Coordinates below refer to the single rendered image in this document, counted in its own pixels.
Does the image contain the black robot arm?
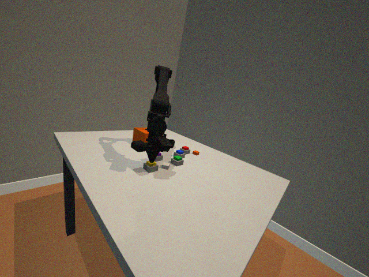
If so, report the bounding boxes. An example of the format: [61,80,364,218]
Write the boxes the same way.
[145,65,175,152]

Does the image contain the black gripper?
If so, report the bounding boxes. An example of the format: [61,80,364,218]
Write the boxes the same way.
[131,128,160,163]

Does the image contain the red button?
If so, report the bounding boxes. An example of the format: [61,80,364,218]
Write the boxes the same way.
[180,146,190,155]

